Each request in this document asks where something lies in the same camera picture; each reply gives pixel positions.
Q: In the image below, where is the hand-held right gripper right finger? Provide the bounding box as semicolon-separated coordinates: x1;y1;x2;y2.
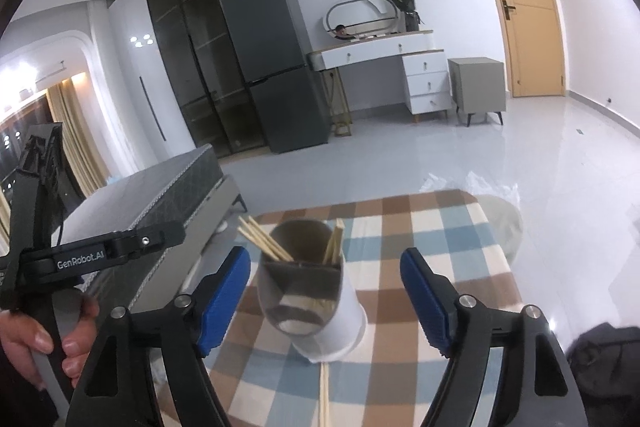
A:
399;248;588;427

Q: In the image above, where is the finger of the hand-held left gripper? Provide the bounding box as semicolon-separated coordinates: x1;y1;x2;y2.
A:
107;221;187;260

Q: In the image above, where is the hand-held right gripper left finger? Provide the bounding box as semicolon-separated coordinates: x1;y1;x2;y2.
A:
67;246;252;427

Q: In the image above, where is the bundle of wooden chopsticks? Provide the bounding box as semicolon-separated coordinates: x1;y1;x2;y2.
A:
236;215;296;263
320;361;333;427
321;219;347;267

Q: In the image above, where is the white grey utensil holder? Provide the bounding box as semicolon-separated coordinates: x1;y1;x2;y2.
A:
256;219;368;364

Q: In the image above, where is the person's left hand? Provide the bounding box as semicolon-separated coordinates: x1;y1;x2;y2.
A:
0;292;101;390

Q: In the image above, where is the grey bed with dark mattress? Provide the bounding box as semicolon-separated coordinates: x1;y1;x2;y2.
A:
55;143;248;323

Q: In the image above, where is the checkered tablecloth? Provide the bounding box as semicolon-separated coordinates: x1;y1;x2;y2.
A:
150;189;523;427

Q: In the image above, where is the beige curtain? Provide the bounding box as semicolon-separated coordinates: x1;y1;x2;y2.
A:
45;79;111;198

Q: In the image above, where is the white wardrobe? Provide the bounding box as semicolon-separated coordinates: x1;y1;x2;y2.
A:
107;0;198;178

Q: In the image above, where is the dark glass cabinet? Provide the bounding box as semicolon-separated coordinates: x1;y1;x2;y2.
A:
141;0;266;158

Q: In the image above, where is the black bag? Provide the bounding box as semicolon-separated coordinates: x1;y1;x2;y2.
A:
567;322;640;408

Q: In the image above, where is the white dressing table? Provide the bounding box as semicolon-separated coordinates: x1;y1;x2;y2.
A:
306;29;455;125

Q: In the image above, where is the grey nightstand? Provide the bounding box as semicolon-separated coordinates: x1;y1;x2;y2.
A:
447;57;507;128

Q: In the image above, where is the grey refrigerator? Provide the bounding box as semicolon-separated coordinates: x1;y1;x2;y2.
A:
219;0;332;155

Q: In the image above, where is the wooden door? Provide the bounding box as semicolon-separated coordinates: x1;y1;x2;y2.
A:
461;0;568;98

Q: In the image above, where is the oval mirror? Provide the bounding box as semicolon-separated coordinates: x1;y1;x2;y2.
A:
326;0;405;42

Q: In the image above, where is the gold wire stool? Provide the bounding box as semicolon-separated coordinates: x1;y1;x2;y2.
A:
324;69;353;138

